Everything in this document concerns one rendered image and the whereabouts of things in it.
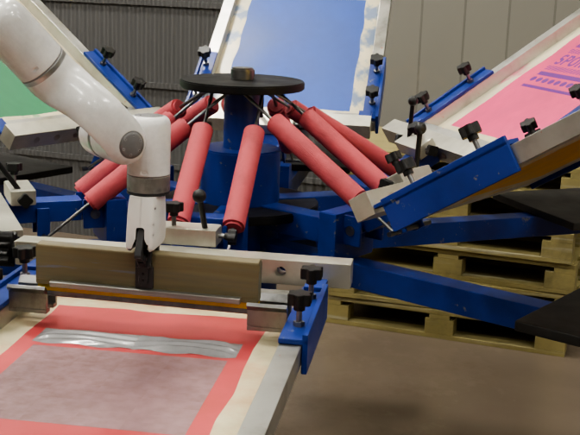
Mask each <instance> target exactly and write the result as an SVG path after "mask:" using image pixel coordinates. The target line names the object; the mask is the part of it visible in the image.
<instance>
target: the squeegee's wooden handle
mask: <svg viewBox="0 0 580 435"><path fill-rule="evenodd" d="M35 250H36V283H39V284H48V285H49V281H50V280H58V281H76V282H85V283H95V284H105V285H114V286H123V287H136V259H135V258H134V254H135V248H133V249H132V250H127V249H126V248H125V247H115V246H105V245H96V244H85V243H66V242H56V241H46V240H41V241H39V242H38V243H37V244H36V248H35ZM152 268H154V288H153V289H160V290H169V291H179V292H189V293H207V294H216V295H225V296H235V297H241V302H243V303H247V302H249V303H258V302H259V300H260V298H261V288H262V260H261V259H253V258H243V257H233V256H223V255H204V254H194V253H184V252H174V251H164V250H153V254H152Z"/></svg>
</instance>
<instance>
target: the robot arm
mask: <svg viewBox="0 0 580 435"><path fill-rule="evenodd" d="M0 60H1V61H2V62H3V63H4V64H5V65H6V66H7V67H8V68H9V69H10V70H11V71H12V72H13V73H14V74H15V75H16V76H17V78H19V79H20V80H21V82H22V83H23V84H24V85H25V86H26V87H27V88H28V89H29V90H30V91H31V92H32V93H33V94H34V95H35V96H36V97H37V98H39V99H40V100H41V101H42V102H43V103H45V104H47V105H48V106H50V107H52V108H54V109H56V110H57V111H59V112H61V113H62V114H64V115H66V116H67V117H69V118H70V119H72V120H73V121H74V122H75V123H76V124H78V125H79V126H80V127H79V141H80V144H81V145H82V147H83V148H84V149H85V150H86V151H87V152H88V153H90V154H93V155H95V156H97V157H99V158H102V159H105V160H108V161H112V162H114V163H116V164H120V165H127V194H129V206H128V215H127V230H126V249H127V250H132V249H133V248H134V247H136V248H135V254H134V258H135V259H136V288H140V289H150V290H151V289H153V288H154V268H152V254H153V250H160V245H161V244H162V243H163V241H164V239H165V235H166V196H165V195H168V194H170V159H171V123H170V120H169V118H168V117H166V116H164V115H161V114H154V113H138V114H135V115H131V114H130V113H129V111H128V110H127V109H126V108H125V107H124V106H123V105H122V104H121V102H120V101H119V100H118V99H117V98H116V97H115V96H113V95H112V94H111V93H110V92H109V91H108V90H107V89H106V88H104V87H103V86H102V85H101V84H100V83H98V82H97V81H96V80H95V79H94V78H93V77H92V76H91V75H90V74H89V73H88V72H87V71H86V70H85V69H83V68H82V67H81V66H80V65H78V64H77V63H76V62H75V61H74V60H73V59H72V58H71V57H70V56H69V55H68V54H67V53H66V52H65V50H64V49H63V48H62V47H61V46H60V45H59V44H58V43H57V42H56V40H55V39H54V38H53V37H52V36H51V35H50V34H49V33H48V32H47V31H46V30H45V29H44V28H43V27H42V26H41V24H40V23H39V22H38V21H37V20H36V19H35V18H34V17H33V16H32V14H31V13H30V12H29V11H28V10H27V9H26V8H25V7H24V6H23V5H22V4H21V3H19V2H17V1H16V0H0ZM144 254H148V257H147V256H146V255H144Z"/></svg>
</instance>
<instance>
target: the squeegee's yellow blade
mask: <svg viewBox="0 0 580 435"><path fill-rule="evenodd" d="M38 287H45V288H46V289H47V290H51V291H60V292H69V293H87V294H96V295H105V296H115V297H124V298H133V299H151V300H160V301H170V302H180V303H188V304H198V305H208V306H225V307H235V308H243V309H247V306H246V305H247V303H243V302H241V304H240V305H235V304H225V303H217V302H207V301H197V300H189V299H170V298H161V297H152V296H142V295H133V294H124V293H106V292H97V291H87V290H78V289H68V288H59V287H50V286H49V285H48V284H39V283H38Z"/></svg>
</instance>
